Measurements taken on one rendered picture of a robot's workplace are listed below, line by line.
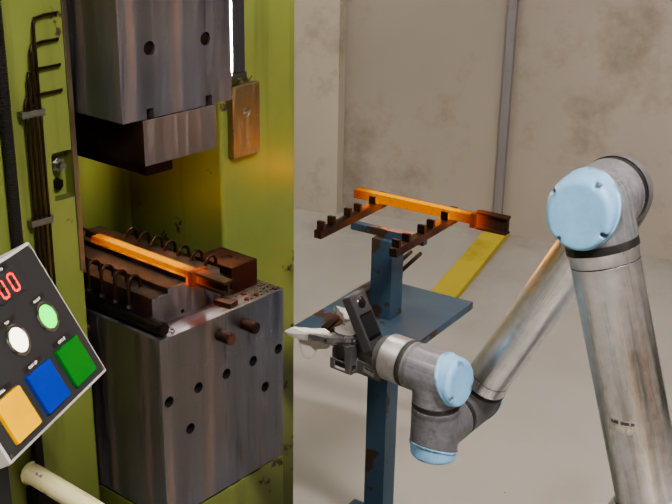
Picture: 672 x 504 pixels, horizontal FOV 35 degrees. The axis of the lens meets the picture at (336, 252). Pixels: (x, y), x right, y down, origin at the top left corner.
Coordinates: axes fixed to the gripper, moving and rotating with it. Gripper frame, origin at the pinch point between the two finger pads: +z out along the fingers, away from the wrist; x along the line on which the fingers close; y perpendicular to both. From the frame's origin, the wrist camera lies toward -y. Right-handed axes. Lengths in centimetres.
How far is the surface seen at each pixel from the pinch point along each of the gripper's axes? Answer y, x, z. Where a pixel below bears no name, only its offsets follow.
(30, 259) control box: -18, -44, 28
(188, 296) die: 4.6, -2.1, 33.0
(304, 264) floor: 100, 209, 185
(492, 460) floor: 100, 120, 25
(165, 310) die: 5.7, -8.8, 33.0
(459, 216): -2, 66, 8
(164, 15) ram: -56, -6, 33
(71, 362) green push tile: -1.5, -45.6, 16.2
